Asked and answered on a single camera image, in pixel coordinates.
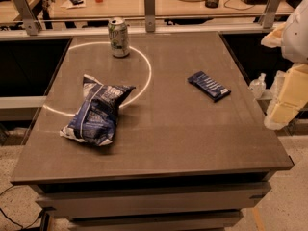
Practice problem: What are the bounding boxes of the clear sanitizer bottle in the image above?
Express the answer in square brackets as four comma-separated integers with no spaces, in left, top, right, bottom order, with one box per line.
[249,73,266,99]

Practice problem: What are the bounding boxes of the left metal bracket post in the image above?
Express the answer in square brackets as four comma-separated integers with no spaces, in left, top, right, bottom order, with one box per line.
[13,0,41,36]

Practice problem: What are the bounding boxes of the middle metal bracket post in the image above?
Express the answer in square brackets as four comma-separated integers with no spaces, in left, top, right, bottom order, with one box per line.
[144,0,155,33]

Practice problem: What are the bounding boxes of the black mesh pen cup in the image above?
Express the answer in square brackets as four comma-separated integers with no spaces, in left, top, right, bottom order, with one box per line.
[205,0,219,9]

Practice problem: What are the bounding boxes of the black floor cable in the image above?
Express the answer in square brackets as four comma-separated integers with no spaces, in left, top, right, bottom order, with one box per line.
[0,185,49,231]

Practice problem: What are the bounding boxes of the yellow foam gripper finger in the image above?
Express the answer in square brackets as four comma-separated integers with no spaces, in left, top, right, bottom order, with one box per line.
[261,23,286,48]
[264,64,308,130]

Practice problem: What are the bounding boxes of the green white soda can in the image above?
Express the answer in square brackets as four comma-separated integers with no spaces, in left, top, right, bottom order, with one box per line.
[108,17,130,58]

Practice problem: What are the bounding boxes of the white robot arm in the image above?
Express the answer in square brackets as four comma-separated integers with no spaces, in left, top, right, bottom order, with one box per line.
[261,0,308,130]

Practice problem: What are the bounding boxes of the dark blue rxbar wrapper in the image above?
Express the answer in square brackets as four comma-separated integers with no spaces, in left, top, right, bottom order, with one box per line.
[188,71,231,102]

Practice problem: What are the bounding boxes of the grey table base drawers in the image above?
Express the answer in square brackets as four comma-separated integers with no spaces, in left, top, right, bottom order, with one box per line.
[30,171,277,231]

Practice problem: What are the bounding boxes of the metal bracket post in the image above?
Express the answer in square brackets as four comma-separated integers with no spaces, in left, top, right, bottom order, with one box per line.
[260,0,282,29]
[13,0,41,36]
[144,0,155,33]

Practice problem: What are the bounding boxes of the right metal bracket post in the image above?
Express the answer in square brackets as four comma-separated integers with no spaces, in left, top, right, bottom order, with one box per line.
[260,0,282,29]

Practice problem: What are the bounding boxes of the blue white chip bag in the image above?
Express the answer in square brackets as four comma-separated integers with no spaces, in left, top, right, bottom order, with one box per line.
[60,75,135,146]

